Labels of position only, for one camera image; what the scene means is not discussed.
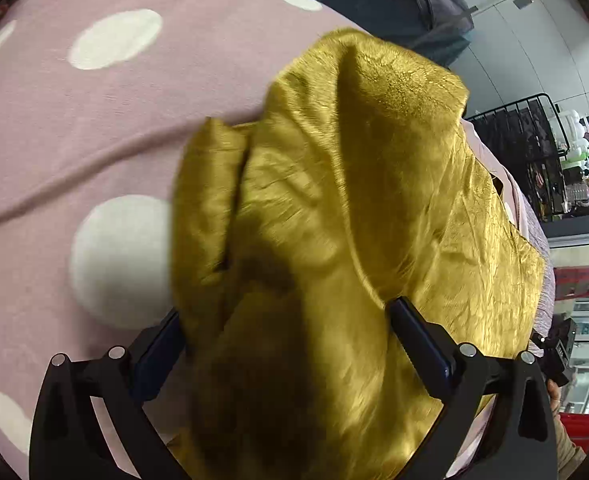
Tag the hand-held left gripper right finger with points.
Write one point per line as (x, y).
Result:
(422, 340)

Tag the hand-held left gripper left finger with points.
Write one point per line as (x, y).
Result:
(158, 345)

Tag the mustard yellow garment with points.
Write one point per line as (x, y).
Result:
(324, 210)

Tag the pink polka dot blanket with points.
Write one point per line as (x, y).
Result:
(99, 125)

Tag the person's right forearm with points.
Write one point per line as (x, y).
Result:
(569, 452)

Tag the white balloon figure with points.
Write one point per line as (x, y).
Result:
(574, 130)

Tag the black counter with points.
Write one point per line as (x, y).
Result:
(581, 226)

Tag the red metal ladder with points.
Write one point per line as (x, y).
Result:
(584, 280)

